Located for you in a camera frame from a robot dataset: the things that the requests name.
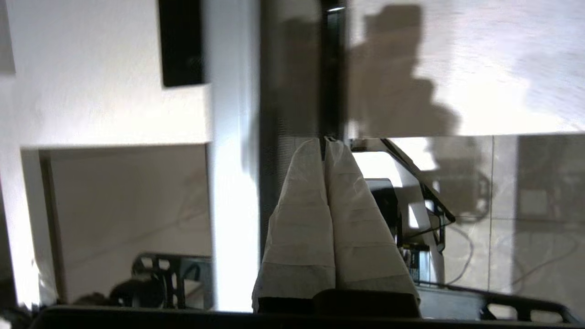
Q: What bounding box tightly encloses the beige cabinet drawer front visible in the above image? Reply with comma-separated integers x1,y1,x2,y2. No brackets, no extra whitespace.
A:
39,144,213,304

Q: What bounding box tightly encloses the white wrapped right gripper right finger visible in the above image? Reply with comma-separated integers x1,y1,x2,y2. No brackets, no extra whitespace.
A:
324,137,420,302

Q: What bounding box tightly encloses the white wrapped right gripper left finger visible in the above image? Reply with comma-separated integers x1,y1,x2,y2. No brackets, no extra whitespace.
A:
251,138,337,312

